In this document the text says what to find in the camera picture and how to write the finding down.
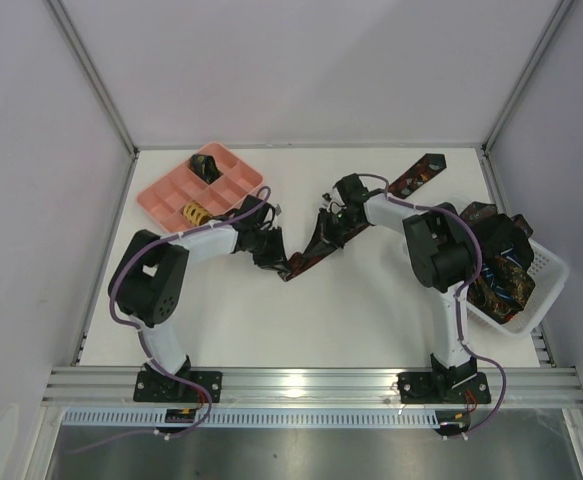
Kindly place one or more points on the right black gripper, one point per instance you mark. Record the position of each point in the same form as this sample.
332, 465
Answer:
328, 229

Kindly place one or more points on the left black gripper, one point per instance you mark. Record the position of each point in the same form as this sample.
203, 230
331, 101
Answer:
273, 248

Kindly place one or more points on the dark red patterned tie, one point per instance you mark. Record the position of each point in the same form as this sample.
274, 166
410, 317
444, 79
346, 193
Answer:
321, 250

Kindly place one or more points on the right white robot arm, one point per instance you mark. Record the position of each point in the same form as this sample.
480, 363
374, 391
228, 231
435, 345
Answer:
444, 256

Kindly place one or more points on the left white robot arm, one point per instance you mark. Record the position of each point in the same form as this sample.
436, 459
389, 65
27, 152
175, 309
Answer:
146, 286

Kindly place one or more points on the pile of dark ties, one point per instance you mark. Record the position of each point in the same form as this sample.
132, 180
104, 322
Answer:
504, 285

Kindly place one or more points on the rolled yellow patterned tie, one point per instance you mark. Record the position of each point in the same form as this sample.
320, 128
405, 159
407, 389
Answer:
196, 214

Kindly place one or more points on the rolled black yellow tie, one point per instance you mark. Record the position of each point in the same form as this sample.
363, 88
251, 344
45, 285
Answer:
205, 167

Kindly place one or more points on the pink compartment organizer tray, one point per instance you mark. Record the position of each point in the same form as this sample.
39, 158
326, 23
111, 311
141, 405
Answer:
163, 200

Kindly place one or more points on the white plastic basket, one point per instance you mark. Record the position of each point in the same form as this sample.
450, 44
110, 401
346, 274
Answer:
550, 274

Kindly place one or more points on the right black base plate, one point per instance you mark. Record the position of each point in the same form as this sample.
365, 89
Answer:
427, 387

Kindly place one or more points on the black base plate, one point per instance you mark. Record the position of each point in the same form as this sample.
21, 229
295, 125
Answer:
427, 387
152, 387

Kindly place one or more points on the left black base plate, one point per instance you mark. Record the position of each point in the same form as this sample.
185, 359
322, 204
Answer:
152, 387

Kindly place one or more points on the aluminium front rail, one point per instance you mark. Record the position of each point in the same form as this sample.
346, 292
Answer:
370, 388

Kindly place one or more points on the white slotted cable duct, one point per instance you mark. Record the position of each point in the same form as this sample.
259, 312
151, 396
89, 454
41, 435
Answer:
252, 418

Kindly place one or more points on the left aluminium frame post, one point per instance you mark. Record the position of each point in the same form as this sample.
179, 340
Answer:
76, 45

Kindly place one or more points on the aluminium frame post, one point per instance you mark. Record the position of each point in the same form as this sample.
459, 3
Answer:
547, 37
76, 45

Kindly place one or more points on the right aluminium frame post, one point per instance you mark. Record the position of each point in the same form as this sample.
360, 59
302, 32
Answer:
547, 37

